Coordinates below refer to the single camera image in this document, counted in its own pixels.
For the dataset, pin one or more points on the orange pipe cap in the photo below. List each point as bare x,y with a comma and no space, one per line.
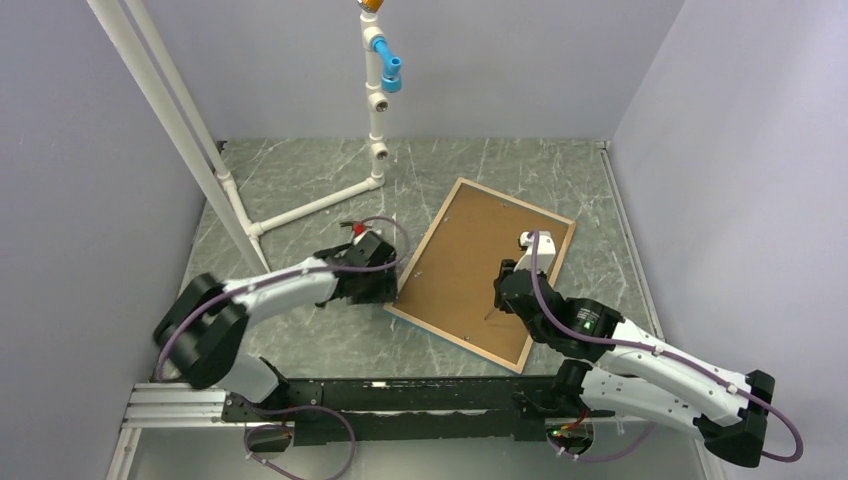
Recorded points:
370,6

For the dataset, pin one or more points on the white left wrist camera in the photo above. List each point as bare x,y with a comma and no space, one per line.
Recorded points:
358,229

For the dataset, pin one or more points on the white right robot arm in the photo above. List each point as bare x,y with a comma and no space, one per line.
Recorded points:
612,364

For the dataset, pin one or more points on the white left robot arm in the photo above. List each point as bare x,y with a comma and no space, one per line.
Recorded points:
202,333

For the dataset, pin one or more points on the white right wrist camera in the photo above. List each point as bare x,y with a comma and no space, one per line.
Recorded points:
545,247

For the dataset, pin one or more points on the blue picture frame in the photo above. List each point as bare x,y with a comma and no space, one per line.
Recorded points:
447,287

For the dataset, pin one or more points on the aluminium table edge rail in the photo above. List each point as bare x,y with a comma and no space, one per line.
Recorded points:
602,148

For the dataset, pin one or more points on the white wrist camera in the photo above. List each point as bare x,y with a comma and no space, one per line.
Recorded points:
358,229
545,247

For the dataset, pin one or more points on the white pvc pipe stand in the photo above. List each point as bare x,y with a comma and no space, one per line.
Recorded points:
212,89

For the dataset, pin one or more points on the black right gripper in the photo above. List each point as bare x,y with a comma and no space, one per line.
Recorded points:
500,301

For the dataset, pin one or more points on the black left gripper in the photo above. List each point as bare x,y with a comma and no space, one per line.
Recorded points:
385,291

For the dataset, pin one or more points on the blue pipe fitting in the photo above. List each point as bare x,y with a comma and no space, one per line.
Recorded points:
391,78

